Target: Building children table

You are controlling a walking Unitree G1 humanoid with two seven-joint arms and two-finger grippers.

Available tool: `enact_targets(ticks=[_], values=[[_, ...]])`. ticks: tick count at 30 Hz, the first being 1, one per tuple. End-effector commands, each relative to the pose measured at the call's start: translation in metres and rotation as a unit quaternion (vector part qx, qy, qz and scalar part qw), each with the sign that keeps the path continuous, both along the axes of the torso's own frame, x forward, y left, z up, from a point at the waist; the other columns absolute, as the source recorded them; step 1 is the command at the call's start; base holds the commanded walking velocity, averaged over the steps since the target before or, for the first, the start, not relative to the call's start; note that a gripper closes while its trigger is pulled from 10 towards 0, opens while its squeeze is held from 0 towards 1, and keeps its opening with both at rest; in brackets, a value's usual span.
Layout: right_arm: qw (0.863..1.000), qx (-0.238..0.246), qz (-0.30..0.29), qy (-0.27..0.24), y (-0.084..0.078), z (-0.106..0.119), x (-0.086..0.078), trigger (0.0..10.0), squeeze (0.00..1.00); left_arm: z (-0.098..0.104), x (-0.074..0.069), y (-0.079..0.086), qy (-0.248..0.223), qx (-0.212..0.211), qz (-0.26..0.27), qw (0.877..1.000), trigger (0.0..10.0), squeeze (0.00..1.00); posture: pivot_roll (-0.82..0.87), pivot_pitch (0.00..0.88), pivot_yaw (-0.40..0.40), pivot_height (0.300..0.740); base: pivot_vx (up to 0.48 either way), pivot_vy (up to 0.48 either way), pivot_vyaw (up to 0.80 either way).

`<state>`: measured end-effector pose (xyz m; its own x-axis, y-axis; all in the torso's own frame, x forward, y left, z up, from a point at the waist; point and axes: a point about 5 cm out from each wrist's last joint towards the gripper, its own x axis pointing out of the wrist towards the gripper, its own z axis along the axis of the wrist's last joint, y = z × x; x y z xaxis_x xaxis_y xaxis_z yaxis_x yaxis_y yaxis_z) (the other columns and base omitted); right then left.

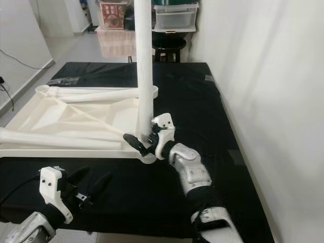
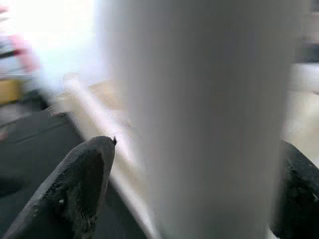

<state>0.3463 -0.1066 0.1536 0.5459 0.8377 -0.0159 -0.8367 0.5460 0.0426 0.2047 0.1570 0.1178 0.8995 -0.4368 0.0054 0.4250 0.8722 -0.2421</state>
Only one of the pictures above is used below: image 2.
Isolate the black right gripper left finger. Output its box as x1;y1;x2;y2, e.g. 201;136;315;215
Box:
0;135;118;239

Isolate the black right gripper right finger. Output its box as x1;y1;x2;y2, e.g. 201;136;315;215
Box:
271;140;319;239

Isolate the white plastic table leg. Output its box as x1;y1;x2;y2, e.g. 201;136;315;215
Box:
103;0;309;239

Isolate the black tablecloth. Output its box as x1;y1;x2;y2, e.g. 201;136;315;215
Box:
0;94;150;239

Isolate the white plastic table top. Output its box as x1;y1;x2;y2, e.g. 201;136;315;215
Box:
51;62;319;175

